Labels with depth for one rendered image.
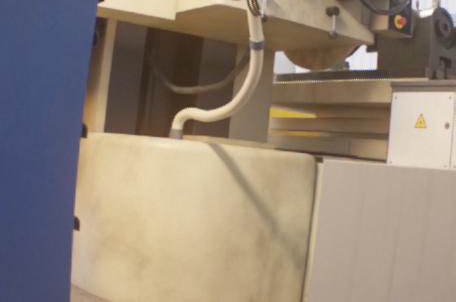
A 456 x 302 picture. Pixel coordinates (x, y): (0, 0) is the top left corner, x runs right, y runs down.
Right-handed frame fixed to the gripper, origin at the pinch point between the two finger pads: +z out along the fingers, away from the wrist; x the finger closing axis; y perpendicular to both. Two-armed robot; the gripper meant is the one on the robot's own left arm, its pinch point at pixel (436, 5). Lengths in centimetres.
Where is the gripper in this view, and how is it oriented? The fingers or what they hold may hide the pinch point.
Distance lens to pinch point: 331.4
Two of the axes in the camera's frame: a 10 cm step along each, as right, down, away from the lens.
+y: 8.1, 0.6, -5.9
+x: 5.8, 0.8, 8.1
